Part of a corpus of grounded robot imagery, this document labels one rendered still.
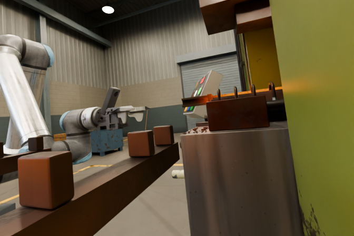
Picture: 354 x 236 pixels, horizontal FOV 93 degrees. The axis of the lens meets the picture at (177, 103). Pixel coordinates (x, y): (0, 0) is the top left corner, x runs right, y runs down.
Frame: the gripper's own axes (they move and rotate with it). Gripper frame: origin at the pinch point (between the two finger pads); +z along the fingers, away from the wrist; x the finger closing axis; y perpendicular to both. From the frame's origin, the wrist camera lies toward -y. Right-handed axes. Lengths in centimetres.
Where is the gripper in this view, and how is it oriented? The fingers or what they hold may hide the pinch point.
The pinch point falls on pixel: (141, 106)
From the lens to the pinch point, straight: 64.9
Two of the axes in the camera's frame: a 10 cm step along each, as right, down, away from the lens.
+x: -3.0, -0.3, -9.5
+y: 1.0, 9.9, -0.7
